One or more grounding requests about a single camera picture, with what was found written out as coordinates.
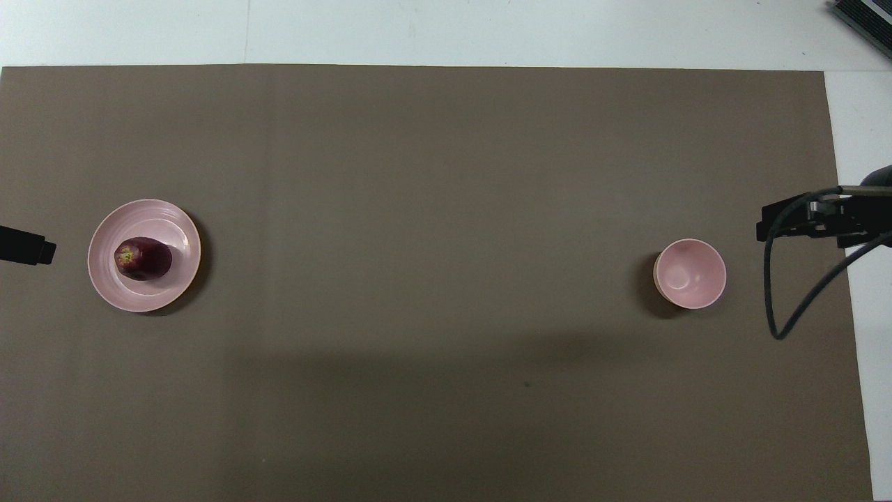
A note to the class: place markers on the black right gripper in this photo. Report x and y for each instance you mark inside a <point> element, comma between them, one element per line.
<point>860,216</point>

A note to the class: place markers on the pink bowl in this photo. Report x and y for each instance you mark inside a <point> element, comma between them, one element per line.
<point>690,275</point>

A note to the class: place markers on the pink plate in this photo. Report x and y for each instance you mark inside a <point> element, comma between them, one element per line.
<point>164,289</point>

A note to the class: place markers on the dark red apple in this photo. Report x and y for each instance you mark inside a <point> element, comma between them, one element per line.
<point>148,259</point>

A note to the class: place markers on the grey ribbed metal device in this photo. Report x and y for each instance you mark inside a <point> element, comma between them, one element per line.
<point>867,17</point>

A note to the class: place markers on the brown table mat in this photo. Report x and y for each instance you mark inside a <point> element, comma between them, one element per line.
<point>432,209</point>

